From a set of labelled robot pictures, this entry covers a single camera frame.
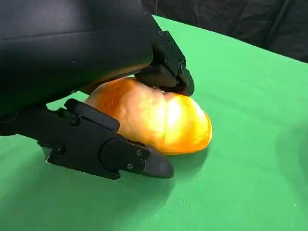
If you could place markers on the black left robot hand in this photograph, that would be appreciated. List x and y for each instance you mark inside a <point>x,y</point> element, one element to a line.
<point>72,43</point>

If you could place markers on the orange and white bread roll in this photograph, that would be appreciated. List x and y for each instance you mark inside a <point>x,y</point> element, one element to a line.
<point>156,120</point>

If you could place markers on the black backdrop curtain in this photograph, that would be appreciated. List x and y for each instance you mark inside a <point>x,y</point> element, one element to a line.
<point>240,19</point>

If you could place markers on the green table cloth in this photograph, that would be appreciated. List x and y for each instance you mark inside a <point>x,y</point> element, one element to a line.
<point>240,144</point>

